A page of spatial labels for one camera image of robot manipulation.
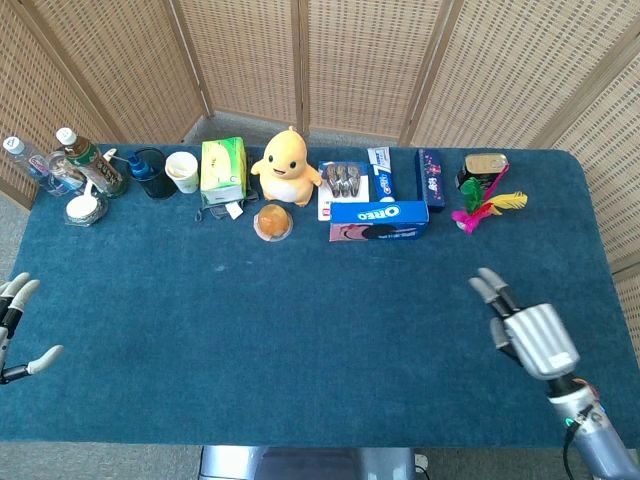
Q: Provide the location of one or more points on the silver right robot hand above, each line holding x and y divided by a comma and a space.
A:
539, 334

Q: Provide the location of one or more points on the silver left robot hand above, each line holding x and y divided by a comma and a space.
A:
12, 320

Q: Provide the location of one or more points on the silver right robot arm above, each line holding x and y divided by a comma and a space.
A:
587, 425

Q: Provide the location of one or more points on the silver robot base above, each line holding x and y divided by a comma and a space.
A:
310, 462

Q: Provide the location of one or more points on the white round lidded jar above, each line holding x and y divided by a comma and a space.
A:
84, 206

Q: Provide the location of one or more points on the colourful feather shuttlecock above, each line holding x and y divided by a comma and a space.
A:
480, 205

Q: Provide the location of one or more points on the clear glass jar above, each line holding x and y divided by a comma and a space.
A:
65, 172

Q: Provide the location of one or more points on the clear water bottle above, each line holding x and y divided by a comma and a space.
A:
27, 161

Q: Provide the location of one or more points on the gold lid tin can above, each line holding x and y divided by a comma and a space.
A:
481, 170

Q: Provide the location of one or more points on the green tea bottle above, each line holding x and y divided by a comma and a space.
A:
92, 162

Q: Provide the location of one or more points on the dark blue slim box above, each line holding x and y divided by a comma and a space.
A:
431, 181

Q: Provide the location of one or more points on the blue Oreo box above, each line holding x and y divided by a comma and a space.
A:
380, 220

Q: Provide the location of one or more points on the black mesh pen cup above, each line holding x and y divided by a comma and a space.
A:
155, 175

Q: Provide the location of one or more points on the toothpaste box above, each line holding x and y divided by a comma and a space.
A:
382, 175

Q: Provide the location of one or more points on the white paper cup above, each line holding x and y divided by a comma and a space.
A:
182, 171

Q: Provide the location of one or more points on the blue table cloth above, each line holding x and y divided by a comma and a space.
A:
310, 310

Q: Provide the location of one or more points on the small dark pouch with tag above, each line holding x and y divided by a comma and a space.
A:
220, 209

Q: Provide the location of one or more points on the hair clip card pack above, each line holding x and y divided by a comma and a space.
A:
341, 185

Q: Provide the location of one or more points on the green tissue box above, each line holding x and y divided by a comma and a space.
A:
223, 170

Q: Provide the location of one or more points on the orange jelly cup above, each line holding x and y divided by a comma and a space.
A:
273, 222

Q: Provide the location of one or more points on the yellow duck plush toy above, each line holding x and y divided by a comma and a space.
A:
286, 170

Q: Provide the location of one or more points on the wicker folding screen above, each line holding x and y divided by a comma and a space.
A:
320, 65

